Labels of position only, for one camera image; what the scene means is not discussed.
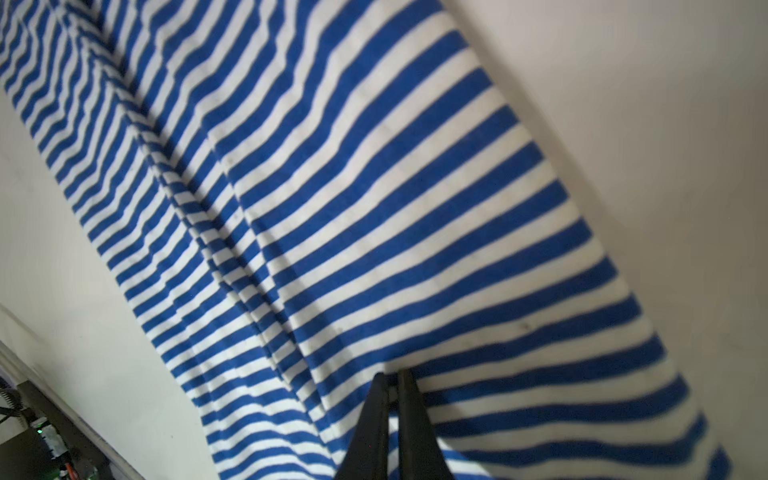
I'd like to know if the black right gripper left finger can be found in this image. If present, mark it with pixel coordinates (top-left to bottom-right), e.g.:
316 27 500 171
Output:
335 373 389 480

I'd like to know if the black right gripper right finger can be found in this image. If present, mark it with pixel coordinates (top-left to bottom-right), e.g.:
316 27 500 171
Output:
397 369 454 480

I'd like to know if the blue white striped tank top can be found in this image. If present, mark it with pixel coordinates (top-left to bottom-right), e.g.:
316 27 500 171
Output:
1 1 731 479

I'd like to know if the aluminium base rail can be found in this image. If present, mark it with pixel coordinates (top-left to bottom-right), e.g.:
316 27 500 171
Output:
1 345 142 479

